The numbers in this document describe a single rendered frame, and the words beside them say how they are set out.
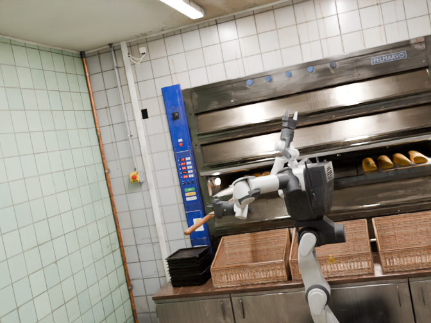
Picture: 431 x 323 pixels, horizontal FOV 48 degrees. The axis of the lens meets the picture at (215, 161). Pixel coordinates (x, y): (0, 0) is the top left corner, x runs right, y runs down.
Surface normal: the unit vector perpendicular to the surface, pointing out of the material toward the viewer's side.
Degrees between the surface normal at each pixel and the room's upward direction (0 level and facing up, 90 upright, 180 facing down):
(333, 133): 70
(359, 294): 90
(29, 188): 90
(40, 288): 90
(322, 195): 90
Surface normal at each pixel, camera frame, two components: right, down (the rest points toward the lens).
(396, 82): -0.33, -0.24
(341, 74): -0.27, 0.10
